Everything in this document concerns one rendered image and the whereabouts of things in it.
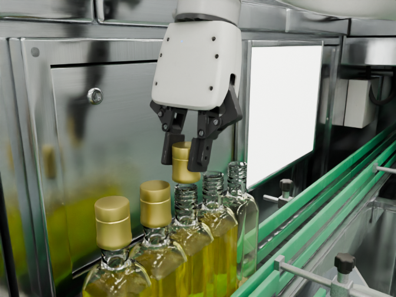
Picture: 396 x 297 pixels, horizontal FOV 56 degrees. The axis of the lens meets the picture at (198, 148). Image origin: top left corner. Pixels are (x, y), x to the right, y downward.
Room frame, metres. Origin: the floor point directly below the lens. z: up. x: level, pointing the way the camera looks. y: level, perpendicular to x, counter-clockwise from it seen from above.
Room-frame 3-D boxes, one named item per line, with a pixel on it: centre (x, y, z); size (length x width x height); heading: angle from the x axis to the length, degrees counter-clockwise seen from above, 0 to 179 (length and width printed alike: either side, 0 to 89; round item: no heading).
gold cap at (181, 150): (0.43, 0.01, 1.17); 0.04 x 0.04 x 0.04
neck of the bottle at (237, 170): (0.52, -0.06, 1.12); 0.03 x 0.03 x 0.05
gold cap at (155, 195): (0.39, 0.05, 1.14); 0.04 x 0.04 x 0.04
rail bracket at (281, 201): (0.81, -0.19, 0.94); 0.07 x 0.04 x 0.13; 52
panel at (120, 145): (0.77, -0.08, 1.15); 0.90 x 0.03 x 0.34; 142
